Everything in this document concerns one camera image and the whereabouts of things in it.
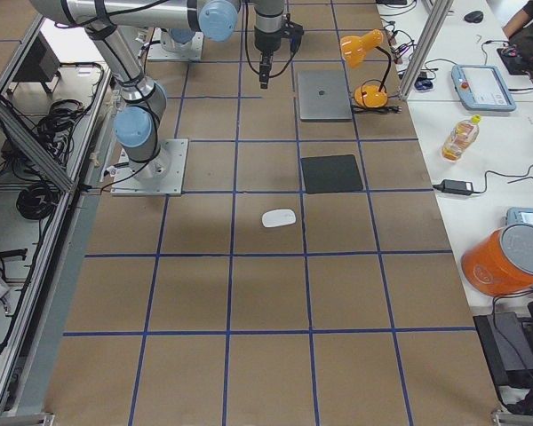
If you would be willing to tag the black power adapter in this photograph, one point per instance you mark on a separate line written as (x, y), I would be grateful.
(457, 187)

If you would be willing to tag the aluminium frame post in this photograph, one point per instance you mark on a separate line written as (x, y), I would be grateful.
(425, 42)

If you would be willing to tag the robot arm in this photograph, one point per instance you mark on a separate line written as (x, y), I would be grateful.
(193, 24)
(136, 127)

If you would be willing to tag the blue teach pendant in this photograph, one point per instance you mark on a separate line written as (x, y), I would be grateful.
(519, 215)
(482, 88)

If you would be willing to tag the yellow juice bottle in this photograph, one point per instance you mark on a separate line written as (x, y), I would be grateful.
(461, 137)

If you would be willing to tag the silver laptop notebook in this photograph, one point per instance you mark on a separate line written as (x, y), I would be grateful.
(323, 96)

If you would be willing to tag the black mousepad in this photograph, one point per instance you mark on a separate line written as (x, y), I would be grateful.
(331, 174)

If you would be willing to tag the orange bucket grey lid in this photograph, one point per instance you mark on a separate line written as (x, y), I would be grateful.
(503, 262)

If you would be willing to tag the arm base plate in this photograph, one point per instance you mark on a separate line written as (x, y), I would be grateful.
(163, 175)
(175, 45)

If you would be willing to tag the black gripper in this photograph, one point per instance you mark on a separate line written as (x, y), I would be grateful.
(265, 42)

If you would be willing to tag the white computer mouse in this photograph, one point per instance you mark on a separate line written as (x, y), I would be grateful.
(278, 218)

